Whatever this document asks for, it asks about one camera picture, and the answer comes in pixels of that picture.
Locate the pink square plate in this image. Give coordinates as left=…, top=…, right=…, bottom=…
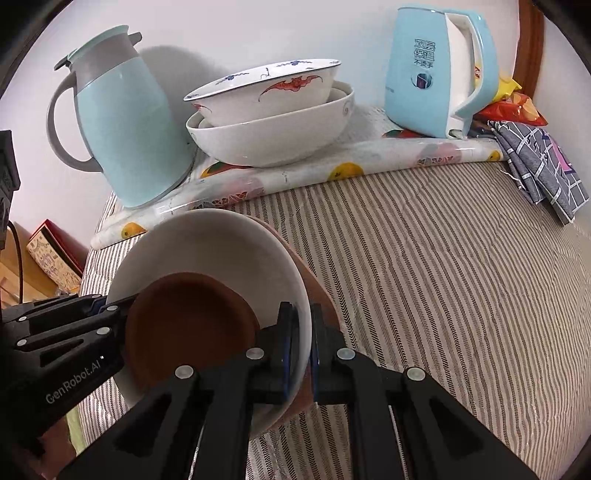
left=249, top=216, right=343, bottom=432

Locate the folded grey plaid cloth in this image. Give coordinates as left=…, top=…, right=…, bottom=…
left=487, top=120, right=590, bottom=225

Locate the light blue electric kettle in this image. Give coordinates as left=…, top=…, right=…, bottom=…
left=385, top=6, right=500, bottom=139

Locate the yellow chip bag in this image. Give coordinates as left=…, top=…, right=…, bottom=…
left=492, top=76, right=522, bottom=104

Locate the red patterned box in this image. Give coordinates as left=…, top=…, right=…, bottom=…
left=26, top=220, right=89, bottom=296

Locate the small brown dish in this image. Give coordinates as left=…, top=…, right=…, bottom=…
left=124, top=272, right=260, bottom=393

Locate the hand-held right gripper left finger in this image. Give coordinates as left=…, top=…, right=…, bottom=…
left=58, top=302, right=302, bottom=480

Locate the red chip bag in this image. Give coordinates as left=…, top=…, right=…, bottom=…
left=475, top=92, right=548, bottom=127

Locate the fruit printed plastic mat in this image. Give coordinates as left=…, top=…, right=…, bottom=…
left=90, top=104, right=504, bottom=250

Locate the light blue thermos jug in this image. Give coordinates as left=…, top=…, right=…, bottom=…
left=46, top=25, right=197, bottom=209

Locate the large white bowl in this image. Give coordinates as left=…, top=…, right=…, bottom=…
left=186, top=88, right=355, bottom=168

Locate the brown wooden frame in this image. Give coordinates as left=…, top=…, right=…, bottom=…
left=512, top=0, right=546, bottom=100

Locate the white round bowl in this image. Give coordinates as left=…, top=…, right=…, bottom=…
left=107, top=209, right=311, bottom=437

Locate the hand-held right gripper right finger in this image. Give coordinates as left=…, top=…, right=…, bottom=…
left=310, top=302, right=540, bottom=480

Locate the black cable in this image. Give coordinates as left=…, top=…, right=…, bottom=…
left=8, top=220, right=27, bottom=303

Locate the red and blue patterned bowl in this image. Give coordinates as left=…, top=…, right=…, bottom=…
left=184, top=58, right=342, bottom=128

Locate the black device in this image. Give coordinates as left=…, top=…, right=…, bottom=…
left=0, top=130, right=22, bottom=250

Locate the light wooden furniture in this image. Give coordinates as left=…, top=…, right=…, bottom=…
left=0, top=249, right=51, bottom=309

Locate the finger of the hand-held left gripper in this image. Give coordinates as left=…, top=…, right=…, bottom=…
left=0, top=294, right=108, bottom=334
left=14, top=299, right=136, bottom=370

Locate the plain white nested bowl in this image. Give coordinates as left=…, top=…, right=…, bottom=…
left=198, top=80, right=348, bottom=129

